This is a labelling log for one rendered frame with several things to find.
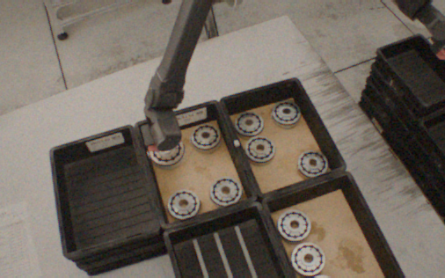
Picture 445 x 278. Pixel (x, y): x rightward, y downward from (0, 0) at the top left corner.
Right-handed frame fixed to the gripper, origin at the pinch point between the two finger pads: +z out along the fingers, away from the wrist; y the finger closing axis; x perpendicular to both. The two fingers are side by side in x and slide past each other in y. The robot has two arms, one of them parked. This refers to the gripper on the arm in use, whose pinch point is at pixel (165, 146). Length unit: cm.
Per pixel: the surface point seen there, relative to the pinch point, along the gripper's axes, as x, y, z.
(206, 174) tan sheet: -2.2, 10.2, 21.4
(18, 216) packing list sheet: 10, -61, 34
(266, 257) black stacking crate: -35.2, 18.8, 20.1
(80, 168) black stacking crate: 14.5, -30.9, 22.1
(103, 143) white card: 17.9, -20.2, 16.5
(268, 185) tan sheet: -12.8, 28.3, 21.0
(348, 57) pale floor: 90, 134, 109
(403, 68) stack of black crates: 38, 126, 58
